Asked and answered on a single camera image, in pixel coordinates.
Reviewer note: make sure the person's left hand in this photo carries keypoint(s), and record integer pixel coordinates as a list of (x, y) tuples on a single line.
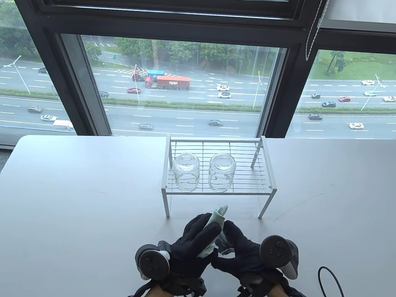
[(191, 247)]

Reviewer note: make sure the person's right hand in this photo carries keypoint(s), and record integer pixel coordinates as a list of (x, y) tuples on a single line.
[(241, 253)]

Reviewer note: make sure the clear glass jar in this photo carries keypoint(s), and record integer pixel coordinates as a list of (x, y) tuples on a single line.
[(186, 173), (225, 250), (221, 173)]

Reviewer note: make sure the black white hand controller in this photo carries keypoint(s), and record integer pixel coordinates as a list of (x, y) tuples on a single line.
[(277, 250), (151, 263)]

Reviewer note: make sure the green fish scale cleaning cloth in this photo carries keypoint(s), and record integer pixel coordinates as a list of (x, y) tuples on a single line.
[(216, 218)]

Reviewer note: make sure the person's left forearm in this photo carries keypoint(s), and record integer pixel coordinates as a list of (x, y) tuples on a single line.
[(154, 293)]

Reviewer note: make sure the person's right forearm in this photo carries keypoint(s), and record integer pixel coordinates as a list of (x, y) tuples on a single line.
[(277, 293)]

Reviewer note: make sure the white roller blind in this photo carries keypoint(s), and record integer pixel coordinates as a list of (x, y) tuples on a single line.
[(362, 10)]

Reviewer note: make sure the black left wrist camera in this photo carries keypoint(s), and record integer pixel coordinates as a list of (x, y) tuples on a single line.
[(198, 287)]

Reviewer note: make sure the black window frame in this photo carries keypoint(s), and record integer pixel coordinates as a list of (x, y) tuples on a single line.
[(173, 26)]

